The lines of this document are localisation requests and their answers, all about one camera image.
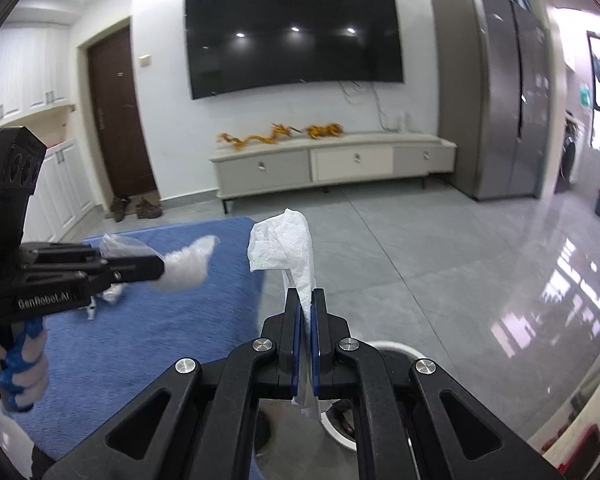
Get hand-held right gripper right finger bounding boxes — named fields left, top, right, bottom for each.
left=311, top=287, right=551, bottom=480

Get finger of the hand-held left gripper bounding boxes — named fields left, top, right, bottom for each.
left=87, top=254, right=165, bottom=286

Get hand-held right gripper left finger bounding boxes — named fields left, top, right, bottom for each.
left=45, top=287, right=302, bottom=480

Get clear plastic bag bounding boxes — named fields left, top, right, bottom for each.
left=99, top=233, right=219, bottom=294

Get white round bin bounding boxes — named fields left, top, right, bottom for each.
left=320, top=340, right=434, bottom=454

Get white tissue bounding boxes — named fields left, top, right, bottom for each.
left=248, top=207, right=326, bottom=419

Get person's left hand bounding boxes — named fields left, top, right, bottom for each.
left=0, top=317, right=49, bottom=414

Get crumpled white wrapper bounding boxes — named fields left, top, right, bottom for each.
left=84, top=284, right=126, bottom=320

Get blue fluffy mat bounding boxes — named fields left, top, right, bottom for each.
left=0, top=215, right=266, bottom=461

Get brown entrance door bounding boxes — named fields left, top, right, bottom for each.
left=87, top=27, right=159, bottom=199

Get grey white television cabinet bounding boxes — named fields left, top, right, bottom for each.
left=208, top=133, right=458, bottom=214

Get long gold dragon ornament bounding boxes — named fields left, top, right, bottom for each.
left=217, top=122, right=301, bottom=150

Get short gold dragon ornament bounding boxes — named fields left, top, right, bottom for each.
left=305, top=122, right=345, bottom=139

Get red black object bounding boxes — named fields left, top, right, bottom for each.
left=542, top=422, right=600, bottom=474

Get grey steel refrigerator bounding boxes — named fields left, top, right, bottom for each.
left=432, top=0, right=554, bottom=202

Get washing machine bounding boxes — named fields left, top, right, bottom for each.
left=557, top=112, right=589, bottom=194

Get white wall cabinets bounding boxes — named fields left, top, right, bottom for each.
left=0, top=22, right=77, bottom=131

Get white cable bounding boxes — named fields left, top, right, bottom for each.
left=340, top=80, right=391, bottom=131

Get black wall television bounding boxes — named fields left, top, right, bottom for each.
left=184, top=0, right=406, bottom=101

